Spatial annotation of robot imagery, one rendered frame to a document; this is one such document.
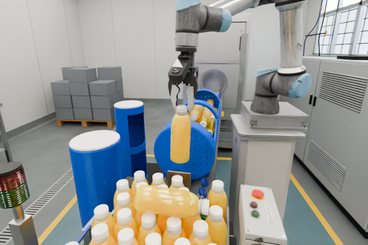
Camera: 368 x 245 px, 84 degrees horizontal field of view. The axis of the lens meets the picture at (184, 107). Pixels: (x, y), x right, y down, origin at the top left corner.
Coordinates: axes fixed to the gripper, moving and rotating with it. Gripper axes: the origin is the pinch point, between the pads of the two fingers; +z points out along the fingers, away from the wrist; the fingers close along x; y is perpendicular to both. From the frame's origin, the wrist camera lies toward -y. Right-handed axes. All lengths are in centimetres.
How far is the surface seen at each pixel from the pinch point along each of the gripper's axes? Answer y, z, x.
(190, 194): -18.5, 18.8, -8.6
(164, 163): 15.4, 32.0, 11.7
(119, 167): 31, 50, 46
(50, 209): 66, 140, 150
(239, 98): 157, 26, -20
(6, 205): -35, 20, 34
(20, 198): -33, 20, 33
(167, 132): 15.2, 16.4, 10.4
